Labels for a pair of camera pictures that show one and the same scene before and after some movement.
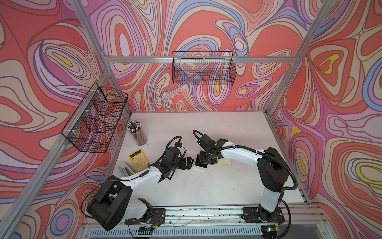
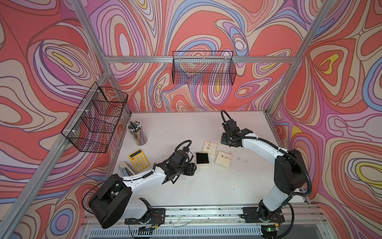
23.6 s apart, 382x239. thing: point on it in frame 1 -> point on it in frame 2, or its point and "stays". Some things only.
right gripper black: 203,161 -> 223,140
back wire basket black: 203,67 stays
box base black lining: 198,163 stays
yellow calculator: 139,160 stays
